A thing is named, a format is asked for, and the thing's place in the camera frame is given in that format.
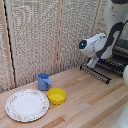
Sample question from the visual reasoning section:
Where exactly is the white floral rimmed plate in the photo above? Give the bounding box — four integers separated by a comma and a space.
4, 88, 50, 123

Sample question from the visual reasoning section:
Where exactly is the woven folding screen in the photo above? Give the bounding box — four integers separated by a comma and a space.
0, 0, 128, 94

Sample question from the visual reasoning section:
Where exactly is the blue plastic cup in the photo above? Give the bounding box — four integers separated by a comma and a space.
37, 72, 52, 92

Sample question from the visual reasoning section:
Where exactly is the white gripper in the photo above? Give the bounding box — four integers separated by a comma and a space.
86, 56, 100, 69

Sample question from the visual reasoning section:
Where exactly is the black wire dish rack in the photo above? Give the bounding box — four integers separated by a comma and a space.
79, 39, 128, 85

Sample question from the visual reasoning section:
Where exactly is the grey white blurred object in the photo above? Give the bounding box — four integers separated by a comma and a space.
111, 101, 128, 128

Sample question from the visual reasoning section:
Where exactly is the yellow plastic bowl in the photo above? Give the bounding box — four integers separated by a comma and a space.
47, 87, 67, 106

